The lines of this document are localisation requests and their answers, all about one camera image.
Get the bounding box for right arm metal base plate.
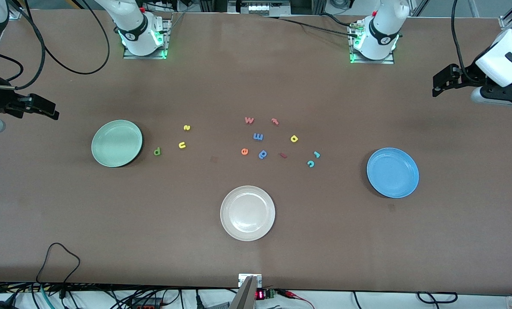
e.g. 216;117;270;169
123;18;171;60

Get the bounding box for grey box with white sockets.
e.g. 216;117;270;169
228;0;291;17

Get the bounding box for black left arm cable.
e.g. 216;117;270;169
451;0;480;76

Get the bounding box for blue plate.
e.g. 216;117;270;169
366;147;420;199

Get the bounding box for white plate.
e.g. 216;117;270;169
220;185;276;242

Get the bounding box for white marker tag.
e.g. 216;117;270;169
238;273;262;287

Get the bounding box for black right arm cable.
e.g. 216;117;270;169
0;0;110;91

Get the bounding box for black cable to arm base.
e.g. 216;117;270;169
262;13;362;38

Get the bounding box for red clip wire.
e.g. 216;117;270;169
277;290;316;309

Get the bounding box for green plate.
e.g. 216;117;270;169
91;119;143;168

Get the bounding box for black flat loop cable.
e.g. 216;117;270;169
417;292;458;303

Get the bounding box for thin black looped cable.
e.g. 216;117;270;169
36;242;81;287

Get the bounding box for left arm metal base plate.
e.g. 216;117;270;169
349;21;396;65

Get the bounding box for black power strip red switches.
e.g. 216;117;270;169
129;298;164;309

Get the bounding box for grey camera mount bar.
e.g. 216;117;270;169
229;276;258;309

